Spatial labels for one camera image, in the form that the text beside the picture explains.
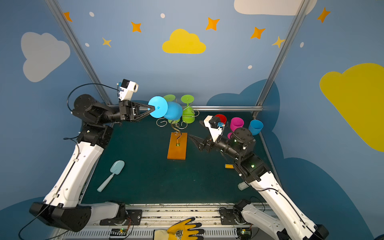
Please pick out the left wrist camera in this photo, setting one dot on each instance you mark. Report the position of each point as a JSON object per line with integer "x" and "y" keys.
{"x": 126, "y": 90}

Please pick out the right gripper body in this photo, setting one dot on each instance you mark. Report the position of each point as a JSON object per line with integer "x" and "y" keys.
{"x": 206, "y": 144}

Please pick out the orange wooden rack base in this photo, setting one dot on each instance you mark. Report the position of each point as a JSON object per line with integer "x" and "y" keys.
{"x": 178, "y": 146}

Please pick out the blue wine glass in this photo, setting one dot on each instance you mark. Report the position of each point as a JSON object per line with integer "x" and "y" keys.
{"x": 255, "y": 127}
{"x": 161, "y": 107}

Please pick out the gold wire glass rack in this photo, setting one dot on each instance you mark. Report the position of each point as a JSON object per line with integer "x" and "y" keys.
{"x": 177, "y": 126}

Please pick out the pink wine glass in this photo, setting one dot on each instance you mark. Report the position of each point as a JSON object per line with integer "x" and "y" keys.
{"x": 235, "y": 123}

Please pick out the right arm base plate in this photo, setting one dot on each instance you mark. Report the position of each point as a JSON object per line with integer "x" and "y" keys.
{"x": 230, "y": 217}

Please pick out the left green wine glass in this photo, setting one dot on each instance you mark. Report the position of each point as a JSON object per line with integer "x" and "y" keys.
{"x": 174, "y": 111}

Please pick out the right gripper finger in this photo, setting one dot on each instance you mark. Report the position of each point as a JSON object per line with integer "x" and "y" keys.
{"x": 199, "y": 145}
{"x": 195, "y": 138}

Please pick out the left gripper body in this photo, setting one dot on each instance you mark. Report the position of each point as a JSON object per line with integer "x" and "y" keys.
{"x": 129, "y": 111}

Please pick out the right circuit board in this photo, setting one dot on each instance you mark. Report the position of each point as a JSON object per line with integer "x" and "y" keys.
{"x": 244, "y": 234}

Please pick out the yellow black work glove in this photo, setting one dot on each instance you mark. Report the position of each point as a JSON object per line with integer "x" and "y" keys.
{"x": 183, "y": 230}

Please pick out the red wine glass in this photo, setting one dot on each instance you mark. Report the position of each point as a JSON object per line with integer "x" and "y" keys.
{"x": 223, "y": 118}

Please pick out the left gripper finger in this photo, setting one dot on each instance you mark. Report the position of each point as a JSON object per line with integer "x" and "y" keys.
{"x": 141, "y": 112}
{"x": 141, "y": 105}

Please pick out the aluminium frame rail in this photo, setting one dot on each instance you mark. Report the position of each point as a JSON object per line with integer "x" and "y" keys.
{"x": 228, "y": 108}

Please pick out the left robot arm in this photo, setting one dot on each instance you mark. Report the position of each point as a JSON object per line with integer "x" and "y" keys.
{"x": 62, "y": 206}

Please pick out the right green wine glass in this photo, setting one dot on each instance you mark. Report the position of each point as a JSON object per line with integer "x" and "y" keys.
{"x": 188, "y": 112}

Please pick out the light blue toy spatula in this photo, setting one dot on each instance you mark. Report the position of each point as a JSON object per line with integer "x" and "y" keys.
{"x": 116, "y": 168}

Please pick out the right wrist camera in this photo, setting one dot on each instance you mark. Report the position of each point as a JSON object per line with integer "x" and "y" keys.
{"x": 215, "y": 127}

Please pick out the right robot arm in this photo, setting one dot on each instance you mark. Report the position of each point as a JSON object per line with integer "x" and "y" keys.
{"x": 290, "y": 222}

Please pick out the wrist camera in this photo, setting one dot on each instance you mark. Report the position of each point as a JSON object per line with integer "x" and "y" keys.
{"x": 126, "y": 90}
{"x": 215, "y": 127}

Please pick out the white brush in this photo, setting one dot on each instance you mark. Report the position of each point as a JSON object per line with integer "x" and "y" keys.
{"x": 242, "y": 186}

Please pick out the circuit board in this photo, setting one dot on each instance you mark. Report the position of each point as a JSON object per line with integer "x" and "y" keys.
{"x": 244, "y": 234}
{"x": 122, "y": 232}

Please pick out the green wine glass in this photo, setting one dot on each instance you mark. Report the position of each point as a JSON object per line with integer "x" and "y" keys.
{"x": 174, "y": 111}
{"x": 188, "y": 112}

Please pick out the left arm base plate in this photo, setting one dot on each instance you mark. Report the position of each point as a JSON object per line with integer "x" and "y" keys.
{"x": 130, "y": 217}

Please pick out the left circuit board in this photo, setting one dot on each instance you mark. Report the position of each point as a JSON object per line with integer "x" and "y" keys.
{"x": 122, "y": 232}

